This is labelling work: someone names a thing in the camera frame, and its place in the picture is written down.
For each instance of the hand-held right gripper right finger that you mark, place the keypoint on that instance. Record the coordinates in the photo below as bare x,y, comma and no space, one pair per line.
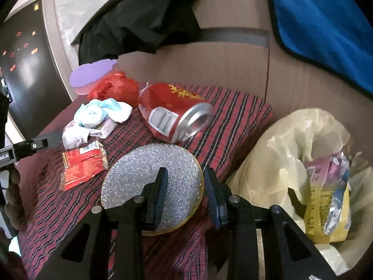
214,199

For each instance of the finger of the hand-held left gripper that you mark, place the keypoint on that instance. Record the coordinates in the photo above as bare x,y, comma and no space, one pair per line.
38,145

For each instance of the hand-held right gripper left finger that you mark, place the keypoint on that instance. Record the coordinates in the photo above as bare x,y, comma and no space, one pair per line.
161,194

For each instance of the white tissue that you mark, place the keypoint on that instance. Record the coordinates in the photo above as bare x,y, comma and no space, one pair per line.
72,137

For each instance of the red snack wrapper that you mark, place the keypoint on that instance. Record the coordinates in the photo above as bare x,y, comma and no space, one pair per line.
78,166

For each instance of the crushed red soda can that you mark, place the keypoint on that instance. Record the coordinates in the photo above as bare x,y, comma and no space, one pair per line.
163,102

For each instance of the person's left hand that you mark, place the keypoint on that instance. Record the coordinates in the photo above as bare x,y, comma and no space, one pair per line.
14,198

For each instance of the crumpled white blue wrapper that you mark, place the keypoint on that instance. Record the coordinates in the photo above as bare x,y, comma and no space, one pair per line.
99,112

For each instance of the white pink tissue packet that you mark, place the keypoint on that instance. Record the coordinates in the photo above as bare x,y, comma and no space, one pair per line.
106,128

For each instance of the dark door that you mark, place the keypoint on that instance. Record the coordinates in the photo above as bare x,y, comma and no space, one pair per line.
29,73

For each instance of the purple and pink foam pad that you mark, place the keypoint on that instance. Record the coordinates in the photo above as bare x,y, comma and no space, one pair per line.
87,75

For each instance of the red plaid cloth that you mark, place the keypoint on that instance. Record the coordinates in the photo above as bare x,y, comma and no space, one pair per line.
233,113

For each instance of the red foil bag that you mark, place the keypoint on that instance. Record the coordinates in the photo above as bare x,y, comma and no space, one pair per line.
116,86

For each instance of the yellow snack packet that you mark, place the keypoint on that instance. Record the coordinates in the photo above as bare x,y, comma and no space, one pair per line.
313,213

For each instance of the pink foil wrapper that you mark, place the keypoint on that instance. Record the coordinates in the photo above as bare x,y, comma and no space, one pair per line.
327,169

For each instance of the white printed bed sheet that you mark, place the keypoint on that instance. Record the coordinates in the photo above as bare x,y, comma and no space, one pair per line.
70,11

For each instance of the black garment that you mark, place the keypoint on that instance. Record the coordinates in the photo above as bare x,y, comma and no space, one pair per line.
140,20

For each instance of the blue towel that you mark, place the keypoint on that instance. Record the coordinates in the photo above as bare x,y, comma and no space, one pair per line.
320,20

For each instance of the pale door frame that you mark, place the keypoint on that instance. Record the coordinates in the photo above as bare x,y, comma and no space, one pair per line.
51,49

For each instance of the brown wooden bed frame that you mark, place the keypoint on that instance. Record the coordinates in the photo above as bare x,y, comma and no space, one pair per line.
233,67

